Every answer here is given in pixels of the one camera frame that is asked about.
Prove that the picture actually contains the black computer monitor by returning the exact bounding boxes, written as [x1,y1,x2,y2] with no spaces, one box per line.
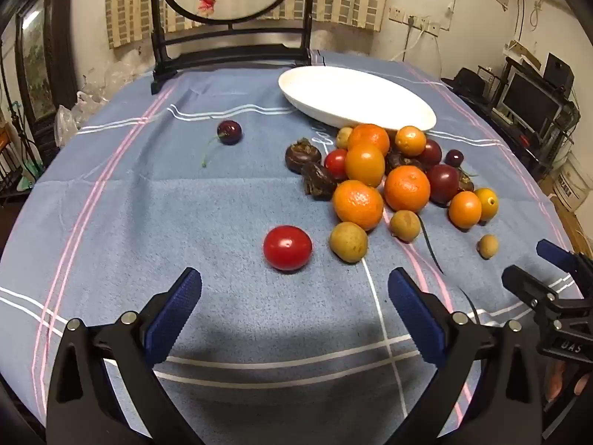
[498,72,563,135]

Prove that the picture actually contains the large orange kumquat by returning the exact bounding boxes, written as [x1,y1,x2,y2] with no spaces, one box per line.
[344,143,386,188]

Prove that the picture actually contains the black bag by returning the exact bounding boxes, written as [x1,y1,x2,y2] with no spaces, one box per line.
[442,67,493,103]

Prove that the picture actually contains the clear plastic bag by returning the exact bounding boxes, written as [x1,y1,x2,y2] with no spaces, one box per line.
[81,49,153,103]

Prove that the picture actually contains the dark red cherry with stem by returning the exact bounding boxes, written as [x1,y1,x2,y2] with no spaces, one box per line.
[201,121,244,168]

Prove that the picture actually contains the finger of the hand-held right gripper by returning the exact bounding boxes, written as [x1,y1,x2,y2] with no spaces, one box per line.
[536,238,593,275]
[501,264,560,309]

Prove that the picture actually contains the white wall power sockets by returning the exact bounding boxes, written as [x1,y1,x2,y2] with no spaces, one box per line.
[388,7,441,35]

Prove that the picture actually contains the thin black cable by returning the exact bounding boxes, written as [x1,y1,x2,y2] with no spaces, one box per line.
[416,214,483,325]

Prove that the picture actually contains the large red cherry tomato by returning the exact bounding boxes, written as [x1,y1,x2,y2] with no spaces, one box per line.
[263,225,313,272]

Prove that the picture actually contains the person's right hand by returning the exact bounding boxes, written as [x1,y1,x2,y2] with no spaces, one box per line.
[546,360,585,403]

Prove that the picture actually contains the blue striped tablecloth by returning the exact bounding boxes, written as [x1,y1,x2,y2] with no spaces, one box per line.
[0,49,583,445]

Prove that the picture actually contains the dark framed landscape painting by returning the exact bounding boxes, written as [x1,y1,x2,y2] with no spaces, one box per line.
[14,0,61,123]

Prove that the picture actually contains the orange mandarin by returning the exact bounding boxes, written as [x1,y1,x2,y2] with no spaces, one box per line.
[332,180,385,231]
[384,165,431,212]
[347,123,391,156]

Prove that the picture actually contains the white plastic bucket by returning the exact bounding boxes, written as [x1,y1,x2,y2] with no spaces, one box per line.
[553,153,589,211]

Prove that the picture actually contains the large tan longan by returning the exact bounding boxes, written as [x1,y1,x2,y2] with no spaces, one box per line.
[329,221,369,263]

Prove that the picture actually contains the small tan longan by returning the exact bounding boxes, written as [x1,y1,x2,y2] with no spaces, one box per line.
[478,234,500,260]

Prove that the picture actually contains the white plastic bag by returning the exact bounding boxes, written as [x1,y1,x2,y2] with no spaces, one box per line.
[54,93,100,146]

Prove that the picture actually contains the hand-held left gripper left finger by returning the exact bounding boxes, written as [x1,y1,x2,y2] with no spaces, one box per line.
[46,266,205,445]

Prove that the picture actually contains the white oval plate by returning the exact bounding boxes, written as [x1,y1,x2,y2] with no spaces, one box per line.
[278,66,437,131]

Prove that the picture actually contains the yellow-orange kumquat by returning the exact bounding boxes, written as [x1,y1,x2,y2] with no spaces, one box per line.
[473,188,500,222]

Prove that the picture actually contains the black speaker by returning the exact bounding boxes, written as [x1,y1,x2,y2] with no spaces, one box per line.
[543,53,575,93]

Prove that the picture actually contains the large dark purple tomato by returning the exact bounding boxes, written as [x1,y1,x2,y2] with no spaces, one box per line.
[426,164,460,205]

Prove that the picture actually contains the dark brown water chestnut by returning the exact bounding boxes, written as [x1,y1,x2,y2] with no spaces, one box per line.
[385,148,427,174]
[284,138,322,175]
[456,169,478,193]
[301,162,339,202]

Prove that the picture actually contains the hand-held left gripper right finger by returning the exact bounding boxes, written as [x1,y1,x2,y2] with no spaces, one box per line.
[388,266,543,445]

